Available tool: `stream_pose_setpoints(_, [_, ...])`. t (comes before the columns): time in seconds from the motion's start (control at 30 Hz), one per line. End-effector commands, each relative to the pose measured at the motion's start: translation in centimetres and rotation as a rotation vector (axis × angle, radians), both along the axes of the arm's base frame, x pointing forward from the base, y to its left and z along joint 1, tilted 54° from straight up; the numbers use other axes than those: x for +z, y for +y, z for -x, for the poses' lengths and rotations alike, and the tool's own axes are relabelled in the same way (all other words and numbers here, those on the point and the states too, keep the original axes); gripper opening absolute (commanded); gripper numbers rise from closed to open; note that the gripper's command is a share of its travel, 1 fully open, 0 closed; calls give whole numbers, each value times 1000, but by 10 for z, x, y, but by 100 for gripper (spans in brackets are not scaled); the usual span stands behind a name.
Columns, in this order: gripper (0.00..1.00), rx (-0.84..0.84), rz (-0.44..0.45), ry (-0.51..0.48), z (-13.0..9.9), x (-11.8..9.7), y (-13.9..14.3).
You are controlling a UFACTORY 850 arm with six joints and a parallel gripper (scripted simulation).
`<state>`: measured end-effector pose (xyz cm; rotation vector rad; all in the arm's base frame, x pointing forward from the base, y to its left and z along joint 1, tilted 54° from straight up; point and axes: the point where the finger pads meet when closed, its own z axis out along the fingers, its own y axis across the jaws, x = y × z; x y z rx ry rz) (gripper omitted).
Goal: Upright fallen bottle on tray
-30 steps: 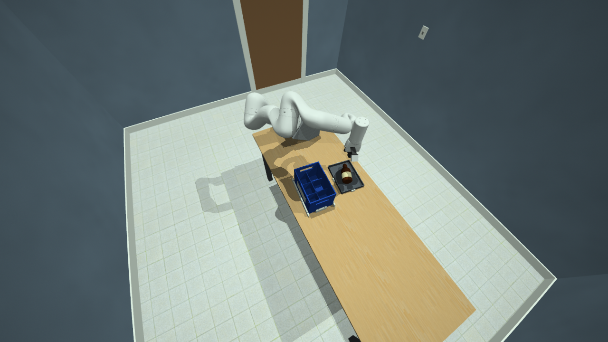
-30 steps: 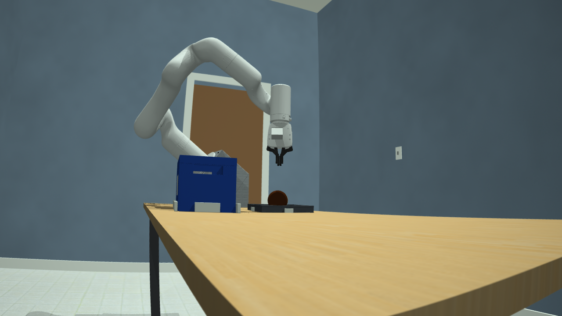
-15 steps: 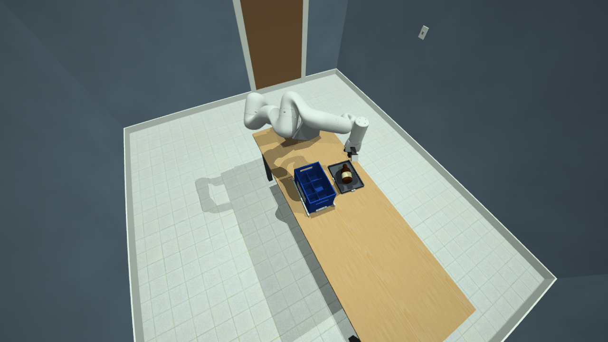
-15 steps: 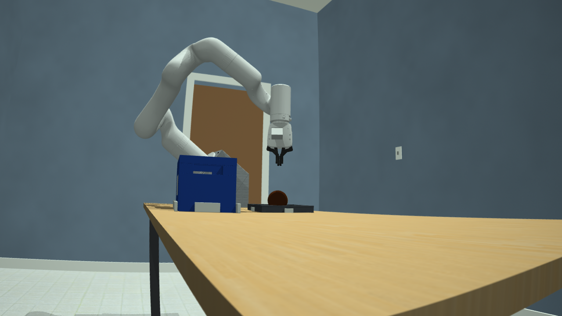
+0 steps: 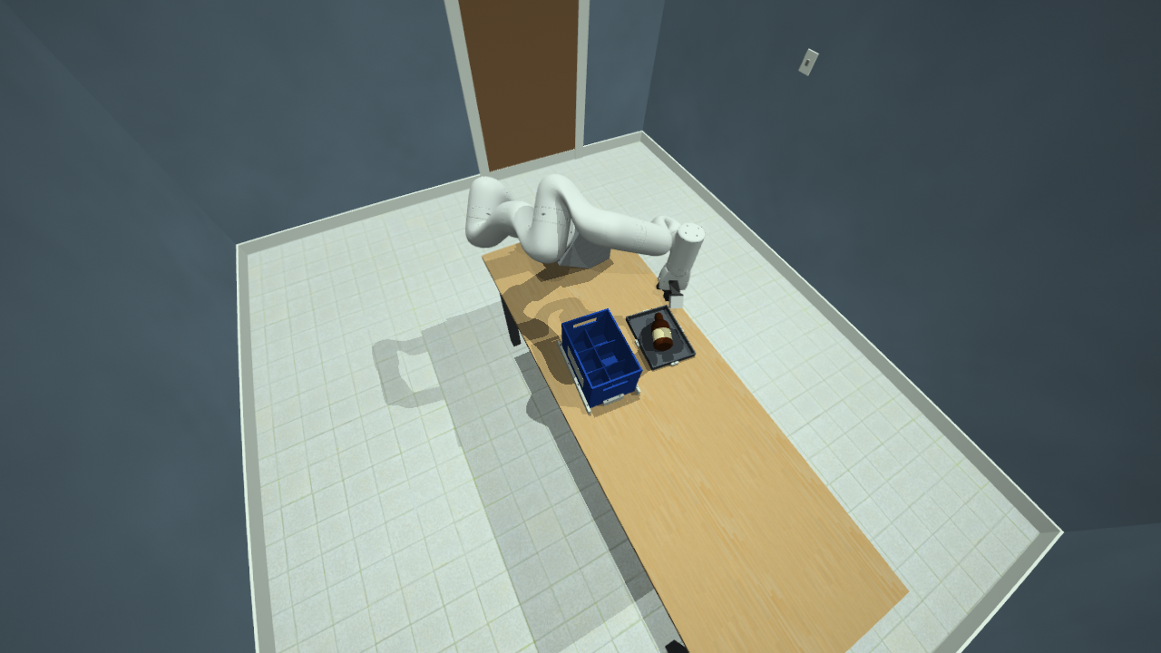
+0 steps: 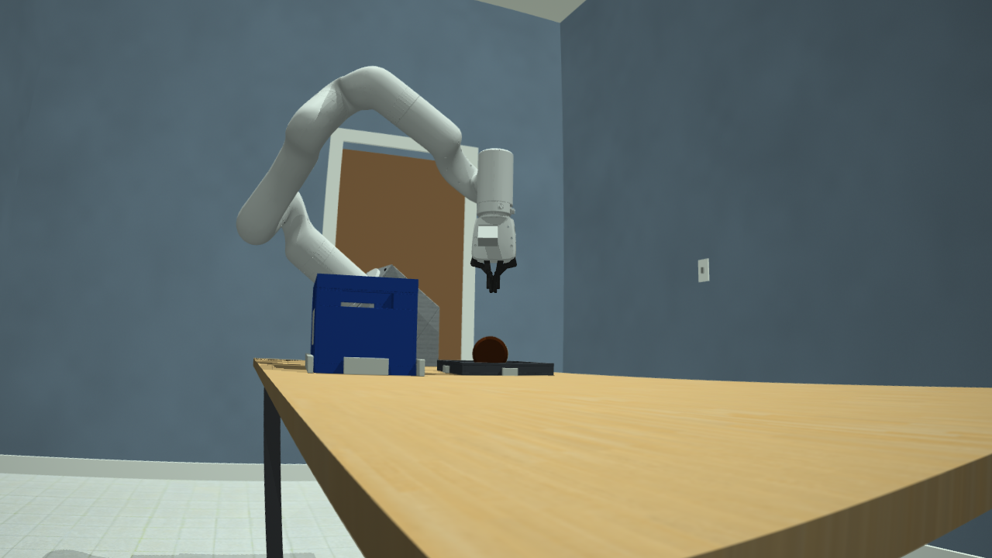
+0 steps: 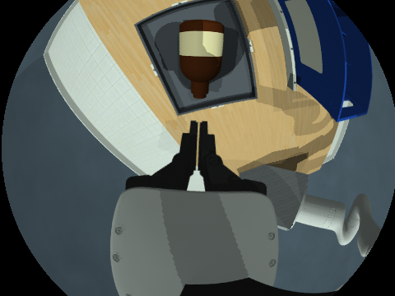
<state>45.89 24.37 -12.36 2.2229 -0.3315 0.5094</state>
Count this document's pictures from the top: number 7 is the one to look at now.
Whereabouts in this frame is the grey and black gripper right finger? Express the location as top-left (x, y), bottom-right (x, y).
top-left (197, 121), bottom-right (267, 195)

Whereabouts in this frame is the brown glass bottle with beige label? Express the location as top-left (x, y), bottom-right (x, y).
top-left (179, 20), bottom-right (225, 99)

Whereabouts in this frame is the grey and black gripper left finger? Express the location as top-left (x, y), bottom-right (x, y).
top-left (125, 121), bottom-right (198, 191)

